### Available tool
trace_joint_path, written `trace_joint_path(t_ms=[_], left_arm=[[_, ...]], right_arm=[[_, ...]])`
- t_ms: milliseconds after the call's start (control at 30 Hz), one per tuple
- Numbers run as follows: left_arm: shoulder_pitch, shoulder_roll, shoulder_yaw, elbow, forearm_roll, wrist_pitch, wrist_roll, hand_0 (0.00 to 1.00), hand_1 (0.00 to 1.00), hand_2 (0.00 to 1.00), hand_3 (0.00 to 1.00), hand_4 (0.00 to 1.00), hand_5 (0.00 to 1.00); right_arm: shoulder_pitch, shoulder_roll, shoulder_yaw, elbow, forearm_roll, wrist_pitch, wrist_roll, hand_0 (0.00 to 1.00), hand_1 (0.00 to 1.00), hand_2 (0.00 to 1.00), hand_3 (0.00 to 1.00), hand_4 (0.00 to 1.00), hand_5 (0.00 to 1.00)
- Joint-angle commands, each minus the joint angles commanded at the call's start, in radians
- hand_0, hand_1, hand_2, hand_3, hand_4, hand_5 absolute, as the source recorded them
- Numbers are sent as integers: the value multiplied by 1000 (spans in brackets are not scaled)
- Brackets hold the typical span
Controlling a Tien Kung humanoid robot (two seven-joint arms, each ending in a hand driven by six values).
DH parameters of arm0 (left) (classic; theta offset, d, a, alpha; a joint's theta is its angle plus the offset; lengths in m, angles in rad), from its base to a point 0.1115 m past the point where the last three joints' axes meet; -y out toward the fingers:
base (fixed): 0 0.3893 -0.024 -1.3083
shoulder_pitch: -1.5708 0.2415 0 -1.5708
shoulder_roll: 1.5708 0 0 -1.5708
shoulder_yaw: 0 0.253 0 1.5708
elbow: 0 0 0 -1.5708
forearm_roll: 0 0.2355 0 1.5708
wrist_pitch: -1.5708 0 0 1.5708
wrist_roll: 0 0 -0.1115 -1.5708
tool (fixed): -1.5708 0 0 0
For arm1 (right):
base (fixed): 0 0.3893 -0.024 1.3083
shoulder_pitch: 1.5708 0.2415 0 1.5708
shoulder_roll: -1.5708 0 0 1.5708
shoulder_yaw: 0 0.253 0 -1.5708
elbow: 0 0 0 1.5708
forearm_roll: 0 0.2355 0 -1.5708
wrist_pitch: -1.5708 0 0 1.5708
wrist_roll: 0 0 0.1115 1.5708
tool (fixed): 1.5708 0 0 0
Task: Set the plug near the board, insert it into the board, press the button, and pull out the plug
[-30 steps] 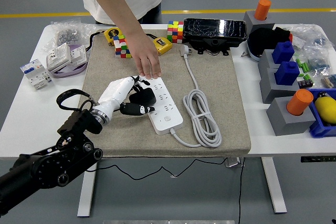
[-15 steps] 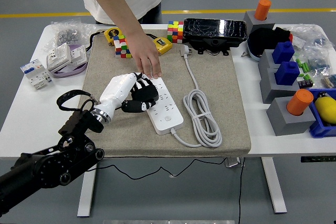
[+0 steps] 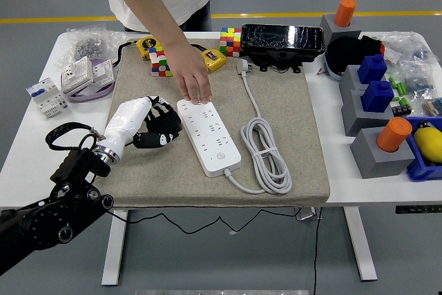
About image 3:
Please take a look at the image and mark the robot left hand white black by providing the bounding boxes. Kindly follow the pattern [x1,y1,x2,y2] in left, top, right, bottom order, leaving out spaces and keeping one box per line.
[102,95,180,154]

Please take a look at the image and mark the person's right hand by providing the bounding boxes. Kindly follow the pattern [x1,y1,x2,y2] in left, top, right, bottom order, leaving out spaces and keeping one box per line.
[164,43,213,105]

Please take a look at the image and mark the black power adapter plug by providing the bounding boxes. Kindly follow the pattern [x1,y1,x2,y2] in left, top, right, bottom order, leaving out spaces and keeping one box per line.
[144,101,183,134]

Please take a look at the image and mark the white power strip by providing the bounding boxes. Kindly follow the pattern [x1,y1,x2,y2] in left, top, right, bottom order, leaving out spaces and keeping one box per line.
[176,98,242,178]

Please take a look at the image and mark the yellow tape measure square label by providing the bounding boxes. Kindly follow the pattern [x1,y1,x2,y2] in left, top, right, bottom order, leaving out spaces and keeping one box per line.
[193,44,228,73]

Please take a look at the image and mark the colourful puzzle cube twisted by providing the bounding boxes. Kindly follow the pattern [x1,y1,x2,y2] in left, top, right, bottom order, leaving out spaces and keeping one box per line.
[148,45,173,77]

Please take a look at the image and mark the colourful puzzle cube tall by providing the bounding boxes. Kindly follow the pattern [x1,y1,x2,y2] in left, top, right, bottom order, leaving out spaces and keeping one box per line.
[219,27,242,58]

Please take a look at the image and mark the yellow tape measure round label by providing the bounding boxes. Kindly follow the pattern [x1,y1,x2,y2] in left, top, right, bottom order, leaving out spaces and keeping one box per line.
[115,35,163,66]

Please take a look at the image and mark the grey-brown mat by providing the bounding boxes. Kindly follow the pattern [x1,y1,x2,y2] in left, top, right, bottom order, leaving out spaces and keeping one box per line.
[90,37,332,209]

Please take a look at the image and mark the plastic bag of metal nuts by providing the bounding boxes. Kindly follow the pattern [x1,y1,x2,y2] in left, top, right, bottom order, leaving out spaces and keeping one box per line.
[57,23,128,68]

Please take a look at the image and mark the white blue circuit breaker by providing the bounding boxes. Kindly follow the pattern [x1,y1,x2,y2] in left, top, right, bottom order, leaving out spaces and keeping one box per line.
[26,77,70,119]

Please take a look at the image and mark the black cracked glossy device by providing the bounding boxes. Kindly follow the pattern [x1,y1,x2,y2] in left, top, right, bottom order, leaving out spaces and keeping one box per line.
[240,23,326,74]

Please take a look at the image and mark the white table leg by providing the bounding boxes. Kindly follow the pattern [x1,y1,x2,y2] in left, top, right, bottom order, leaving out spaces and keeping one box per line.
[343,207,378,282]
[101,209,129,287]

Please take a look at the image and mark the grey block with hole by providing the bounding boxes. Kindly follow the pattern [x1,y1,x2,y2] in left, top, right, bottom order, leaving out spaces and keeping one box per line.
[320,14,363,46]
[349,126,416,180]
[338,64,370,97]
[340,89,394,137]

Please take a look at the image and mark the black cloth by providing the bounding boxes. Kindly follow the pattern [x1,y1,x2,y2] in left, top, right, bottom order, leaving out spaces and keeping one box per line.
[326,35,385,71]

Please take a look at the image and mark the orange cylinder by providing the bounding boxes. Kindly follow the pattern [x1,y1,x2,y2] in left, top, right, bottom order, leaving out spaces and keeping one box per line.
[376,117,414,153]
[333,0,358,28]

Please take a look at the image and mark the blue block with knob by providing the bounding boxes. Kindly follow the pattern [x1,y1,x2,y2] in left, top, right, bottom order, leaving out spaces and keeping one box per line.
[357,53,388,85]
[361,80,395,113]

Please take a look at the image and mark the small black component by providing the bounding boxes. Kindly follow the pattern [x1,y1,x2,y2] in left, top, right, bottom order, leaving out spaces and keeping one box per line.
[392,97,412,117]

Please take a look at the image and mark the clear plastic parts bag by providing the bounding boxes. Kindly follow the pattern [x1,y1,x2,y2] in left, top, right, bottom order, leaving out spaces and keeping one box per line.
[379,31,432,66]

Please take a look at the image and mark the clear bag blue parts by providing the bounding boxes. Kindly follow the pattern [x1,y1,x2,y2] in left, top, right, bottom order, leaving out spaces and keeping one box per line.
[402,61,435,101]

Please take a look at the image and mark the clear bag brown parts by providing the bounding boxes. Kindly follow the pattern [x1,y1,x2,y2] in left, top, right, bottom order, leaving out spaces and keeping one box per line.
[421,97,442,116]

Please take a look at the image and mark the blue plastic bin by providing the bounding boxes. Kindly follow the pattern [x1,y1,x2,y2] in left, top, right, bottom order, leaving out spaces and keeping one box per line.
[404,115,442,182]

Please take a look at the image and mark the yellow rounded object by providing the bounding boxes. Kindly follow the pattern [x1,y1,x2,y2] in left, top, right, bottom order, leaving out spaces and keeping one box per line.
[413,125,442,165]

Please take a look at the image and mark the black table control panel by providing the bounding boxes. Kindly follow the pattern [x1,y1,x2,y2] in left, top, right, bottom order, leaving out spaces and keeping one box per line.
[395,204,442,214]

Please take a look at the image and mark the white power strip cord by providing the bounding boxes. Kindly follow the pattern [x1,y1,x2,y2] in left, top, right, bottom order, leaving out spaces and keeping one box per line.
[224,58,293,196]

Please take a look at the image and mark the white switch panel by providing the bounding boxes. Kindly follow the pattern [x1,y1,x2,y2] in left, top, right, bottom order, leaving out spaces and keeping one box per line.
[90,59,115,85]

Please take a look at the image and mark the white wall socket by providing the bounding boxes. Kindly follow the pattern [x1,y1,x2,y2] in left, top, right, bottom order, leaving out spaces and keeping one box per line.
[61,55,95,95]

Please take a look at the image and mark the thin black adapter cord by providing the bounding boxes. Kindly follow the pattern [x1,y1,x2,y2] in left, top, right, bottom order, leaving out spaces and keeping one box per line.
[108,207,301,236]

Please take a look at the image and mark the silver under-table bracket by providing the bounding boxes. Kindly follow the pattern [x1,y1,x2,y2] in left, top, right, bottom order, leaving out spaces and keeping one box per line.
[296,207,324,222]

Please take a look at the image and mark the black hanging cable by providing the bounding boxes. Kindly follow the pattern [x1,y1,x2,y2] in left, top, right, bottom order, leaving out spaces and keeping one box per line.
[312,207,324,295]

